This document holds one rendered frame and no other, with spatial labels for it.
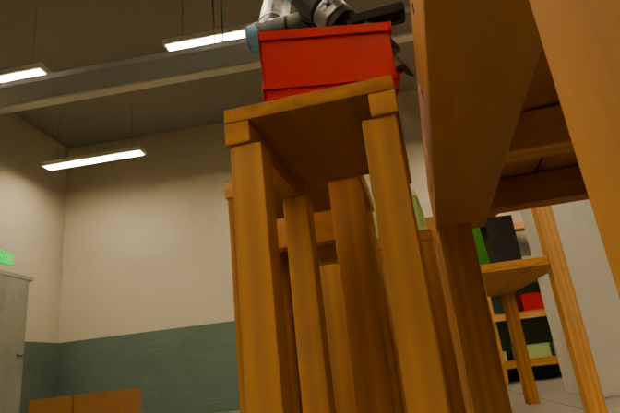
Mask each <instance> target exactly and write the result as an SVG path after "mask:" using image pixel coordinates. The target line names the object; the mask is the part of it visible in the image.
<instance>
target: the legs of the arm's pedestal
mask: <svg viewBox="0 0 620 413"><path fill-rule="evenodd" d="M328 190H329V197H330V204H331V210H326V211H320V212H315V213H314V222H315V229H316V245H317V253H318V261H319V265H320V266H325V265H331V264H339V271H340V284H341V292H342V299H343V307H344V314H345V322H346V329H347V336H348V343H349V351H350V358H351V366H352V379H353V387H354V394H355V402H356V408H357V413H404V412H403V406H402V400H401V394H400V388H399V376H398V371H397V364H396V359H395V353H394V347H393V341H392V335H391V329H390V322H389V317H388V306H387V299H386V293H385V287H384V281H383V275H382V269H381V263H380V257H379V251H378V245H377V238H376V227H375V222H374V215H373V211H372V209H371V207H370V206H365V205H364V194H363V187H362V185H361V183H360V181H359V178H358V177H353V178H348V179H343V180H337V181H332V182H328ZM228 208H229V224H230V240H231V257H232V288H233V304H234V321H235V336H236V352H237V369H238V384H239V401H240V413H246V404H245V389H244V360H243V344H242V329H241V314H240V299H239V284H238V268H237V253H236V239H235V223H234V208H233V199H229V200H228ZM277 229H278V239H279V250H280V270H281V280H282V291H283V301H284V311H285V322H286V332H287V343H288V353H289V363H290V374H291V385H292V404H293V413H303V405H302V395H301V385H300V375H299V366H298V356H297V347H296V336H295V326H294V317H293V307H292V288H291V278H290V268H289V258H288V249H287V239H286V229H285V219H284V218H277Z"/></svg>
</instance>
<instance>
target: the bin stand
mask: <svg viewBox="0 0 620 413"><path fill-rule="evenodd" d="M223 115H224V124H225V125H224V131H225V145H226V147H227V148H228V149H229V150H230V151H231V164H232V192H233V208H234V223H235V239H236V253H237V268H238V284H239V299H240V314H241V329H242V344H243V360H244V389H245V404H246V413H293V404H292V385H291V374H290V363H289V353H288V343H287V332H286V322H285V311H284V301H283V291H282V280H281V270H280V250H279V239H278V229H277V219H276V208H275V197H274V193H275V194H276V195H277V196H278V197H279V198H280V199H281V200H282V201H283V209H284V219H285V229H286V239H287V249H288V258H289V268H290V278H291V288H292V307H293V317H294V326H295V336H296V347H297V356H298V366H299V375H300V385H301V395H302V405H303V413H336V407H335V398H334V391H333V382H332V374H331V366H330V358H329V350H328V334H327V326H326V318H325V310H324V302H323V293H322V286H321V277H320V269H319V261H318V253H317V245H316V229H315V222H314V213H313V205H312V201H311V200H310V199H309V198H308V196H307V195H305V194H304V186H306V185H310V184H316V183H325V182H330V181H336V180H340V179H345V178H351V177H355V176H361V175H366V174H370V181H371V186H372V192H373V198H374V204H375V211H376V222H377V227H378V233H379V240H380V245H381V252H382V257H383V263H384V269H385V275H386V282H387V292H388V298H389V304H390V310H391V316H392V322H393V328H394V334H395V340H396V346H397V352H398V358H399V369H400V375H401V380H402V387H403V393H404V399H405V405H406V410H407V413H451V408H450V403H449V398H448V392H447V384H446V378H445V374H444V368H443V363H442V358H441V353H440V347H439V343H438V337H437V332H436V327H435V318H434V313H433V307H432V303H431V297H430V292H429V288H428V282H427V277H426V272H425V267H424V261H423V252H422V247H421V242H420V237H419V231H418V227H417V221H416V217H415V211H414V206H413V201H412V196H411V187H410V183H411V172H410V167H409V162H408V157H407V151H406V147H405V141H404V136H403V131H402V126H401V120H400V116H399V106H398V101H397V96H396V91H395V86H394V81H393V76H392V75H388V76H384V77H376V78H372V79H367V80H364V81H359V82H354V83H351V84H346V85H341V86H337V87H333V88H325V89H321V90H317V91H312V92H308V93H304V94H299V95H295V96H290V97H286V98H282V99H277V100H270V101H265V102H261V103H257V104H252V105H248V106H244V107H240V108H235V109H230V110H227V111H224V112H223Z"/></svg>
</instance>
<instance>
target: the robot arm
mask: <svg viewBox="0 0 620 413"><path fill-rule="evenodd" d="M291 5H292V6H295V7H296V8H297V10H298V12H297V13H293V14H290V8H291ZM289 14H290V15H289ZM388 21H391V26H395V25H399V24H401V23H404V22H405V8H404V4H403V3H402V2H397V3H394V4H390V5H387V6H381V7H377V8H374V9H370V10H366V11H363V12H360V13H356V14H355V12H354V10H352V9H351V8H350V6H348V5H347V4H346V3H345V2H344V1H343V0H264V2H263V5H262V8H261V12H260V15H259V19H258V22H257V23H254V24H252V25H249V26H247V27H246V28H245V30H244V35H245V39H246V43H247V46H248V48H249V50H250V52H251V53H252V54H253V55H259V47H258V38H257V32H258V31H268V30H291V29H303V28H315V27H327V26H339V25H351V24H364V23H376V22H388ZM390 41H391V47H392V52H393V56H394V62H395V66H396V71H397V73H400V74H406V75H408V76H411V77H415V76H416V72H415V69H414V66H413V63H412V62H411V60H410V59H409V58H408V56H407V55H406V54H405V53H404V52H403V51H402V50H401V49H400V47H399V46H398V45H397V44H396V43H395V42H394V41H393V40H392V39H391V38H390Z"/></svg>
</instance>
